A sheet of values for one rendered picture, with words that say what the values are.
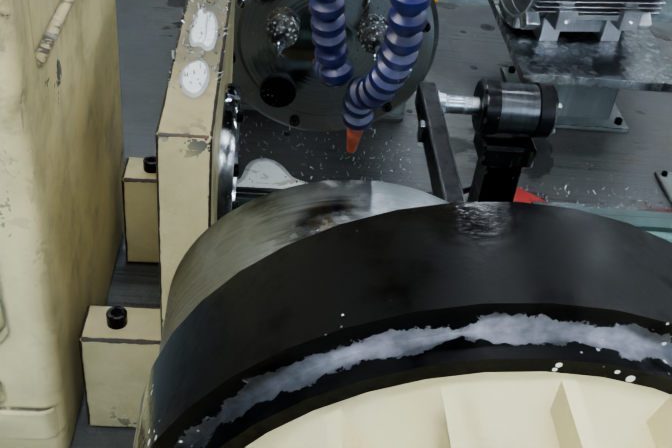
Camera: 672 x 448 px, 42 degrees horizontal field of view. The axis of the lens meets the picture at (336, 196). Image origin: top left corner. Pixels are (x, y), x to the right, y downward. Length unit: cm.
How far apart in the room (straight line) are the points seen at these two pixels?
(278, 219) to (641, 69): 89
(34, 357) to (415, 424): 59
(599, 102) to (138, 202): 74
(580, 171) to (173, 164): 78
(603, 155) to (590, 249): 114
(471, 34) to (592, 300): 142
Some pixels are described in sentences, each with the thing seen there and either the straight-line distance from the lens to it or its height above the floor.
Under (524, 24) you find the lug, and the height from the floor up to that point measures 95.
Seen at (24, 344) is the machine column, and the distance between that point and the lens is 74.
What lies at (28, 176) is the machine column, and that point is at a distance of 63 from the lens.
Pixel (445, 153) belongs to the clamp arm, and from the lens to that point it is 84.
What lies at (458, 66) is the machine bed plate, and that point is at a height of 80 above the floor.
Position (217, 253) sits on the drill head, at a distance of 55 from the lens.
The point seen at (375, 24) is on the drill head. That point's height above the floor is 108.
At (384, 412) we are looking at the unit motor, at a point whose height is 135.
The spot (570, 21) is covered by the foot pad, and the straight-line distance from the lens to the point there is 131.
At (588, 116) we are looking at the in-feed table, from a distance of 141.
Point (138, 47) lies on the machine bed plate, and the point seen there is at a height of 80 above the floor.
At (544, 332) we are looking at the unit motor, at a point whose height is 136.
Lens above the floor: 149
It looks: 37 degrees down
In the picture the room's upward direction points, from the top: 7 degrees clockwise
